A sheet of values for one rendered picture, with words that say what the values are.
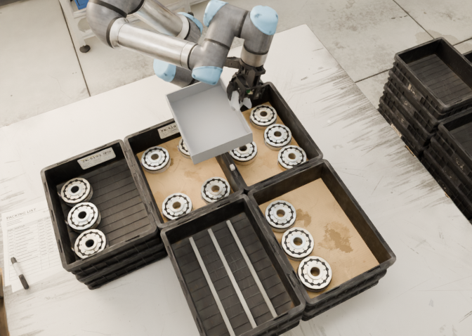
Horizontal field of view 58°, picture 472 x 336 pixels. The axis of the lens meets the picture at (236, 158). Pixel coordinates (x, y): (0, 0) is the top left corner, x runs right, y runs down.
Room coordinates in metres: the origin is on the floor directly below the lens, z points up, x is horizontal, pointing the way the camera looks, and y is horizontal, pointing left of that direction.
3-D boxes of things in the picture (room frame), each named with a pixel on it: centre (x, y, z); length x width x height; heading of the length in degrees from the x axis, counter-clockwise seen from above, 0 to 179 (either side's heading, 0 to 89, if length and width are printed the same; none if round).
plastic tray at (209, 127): (0.87, 0.08, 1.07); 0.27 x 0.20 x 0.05; 18
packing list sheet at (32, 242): (0.67, 0.78, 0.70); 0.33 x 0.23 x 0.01; 19
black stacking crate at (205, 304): (0.42, 0.05, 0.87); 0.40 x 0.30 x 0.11; 21
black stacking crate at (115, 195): (0.69, 0.47, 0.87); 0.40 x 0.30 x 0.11; 21
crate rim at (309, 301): (0.53, -0.23, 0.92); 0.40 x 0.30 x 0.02; 21
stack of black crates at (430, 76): (1.42, -1.05, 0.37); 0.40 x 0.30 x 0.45; 19
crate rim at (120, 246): (0.69, 0.47, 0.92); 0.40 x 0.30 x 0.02; 21
